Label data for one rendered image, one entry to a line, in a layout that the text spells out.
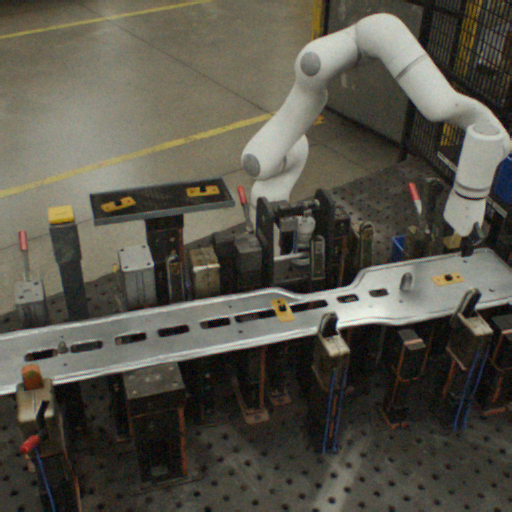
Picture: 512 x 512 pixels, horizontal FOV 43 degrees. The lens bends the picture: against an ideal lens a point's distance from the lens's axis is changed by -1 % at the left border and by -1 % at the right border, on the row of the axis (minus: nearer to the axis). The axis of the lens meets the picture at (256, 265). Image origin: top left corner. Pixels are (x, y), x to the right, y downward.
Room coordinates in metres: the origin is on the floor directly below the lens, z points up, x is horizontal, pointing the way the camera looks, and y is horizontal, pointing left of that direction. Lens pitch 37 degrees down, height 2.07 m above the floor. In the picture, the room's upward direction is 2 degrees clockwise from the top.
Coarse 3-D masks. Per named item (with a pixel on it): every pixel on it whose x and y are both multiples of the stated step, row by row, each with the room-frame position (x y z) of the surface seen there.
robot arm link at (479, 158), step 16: (480, 128) 1.38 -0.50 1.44; (496, 128) 1.38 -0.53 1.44; (464, 144) 1.37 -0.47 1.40; (480, 144) 1.34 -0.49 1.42; (496, 144) 1.34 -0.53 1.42; (464, 160) 1.36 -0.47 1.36; (480, 160) 1.34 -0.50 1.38; (496, 160) 1.35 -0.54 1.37; (464, 176) 1.35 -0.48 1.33; (480, 176) 1.33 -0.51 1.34
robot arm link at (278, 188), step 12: (300, 144) 1.78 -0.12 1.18; (288, 156) 1.73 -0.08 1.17; (300, 156) 1.77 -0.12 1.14; (288, 168) 1.75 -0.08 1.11; (300, 168) 1.78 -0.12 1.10; (264, 180) 1.77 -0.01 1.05; (276, 180) 1.76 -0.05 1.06; (288, 180) 1.76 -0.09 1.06; (252, 192) 1.75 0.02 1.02; (264, 192) 1.73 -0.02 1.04; (276, 192) 1.73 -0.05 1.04; (288, 192) 1.74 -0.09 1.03; (252, 204) 1.74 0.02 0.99
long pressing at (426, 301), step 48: (384, 288) 1.33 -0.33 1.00; (432, 288) 1.34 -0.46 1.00; (480, 288) 1.34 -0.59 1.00; (0, 336) 1.10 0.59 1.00; (48, 336) 1.11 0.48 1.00; (96, 336) 1.11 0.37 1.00; (192, 336) 1.13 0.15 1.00; (240, 336) 1.13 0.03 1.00; (288, 336) 1.14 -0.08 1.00; (0, 384) 0.95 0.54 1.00
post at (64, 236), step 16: (48, 224) 1.37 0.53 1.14; (64, 224) 1.37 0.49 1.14; (64, 240) 1.36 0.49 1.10; (64, 256) 1.36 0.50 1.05; (80, 256) 1.37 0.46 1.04; (64, 272) 1.36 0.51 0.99; (80, 272) 1.37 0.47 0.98; (64, 288) 1.36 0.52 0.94; (80, 288) 1.37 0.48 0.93; (80, 304) 1.37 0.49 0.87
